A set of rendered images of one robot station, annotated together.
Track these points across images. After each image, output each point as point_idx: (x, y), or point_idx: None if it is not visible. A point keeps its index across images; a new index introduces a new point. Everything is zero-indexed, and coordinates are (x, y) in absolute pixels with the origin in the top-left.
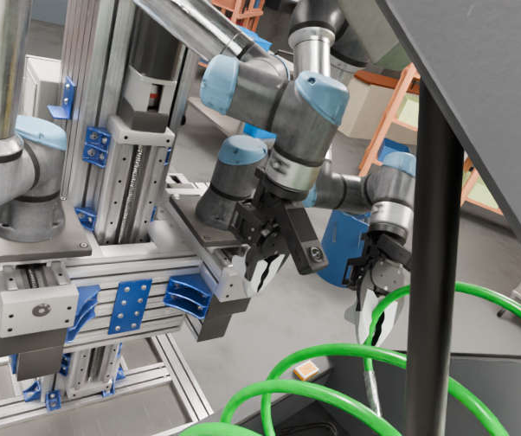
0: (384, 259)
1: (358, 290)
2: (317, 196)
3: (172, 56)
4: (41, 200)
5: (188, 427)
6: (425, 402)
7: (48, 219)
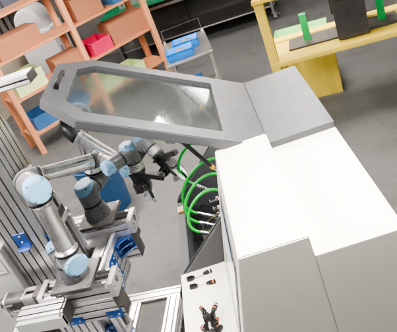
0: (166, 160)
1: (171, 172)
2: None
3: None
4: None
5: (181, 244)
6: (203, 159)
7: None
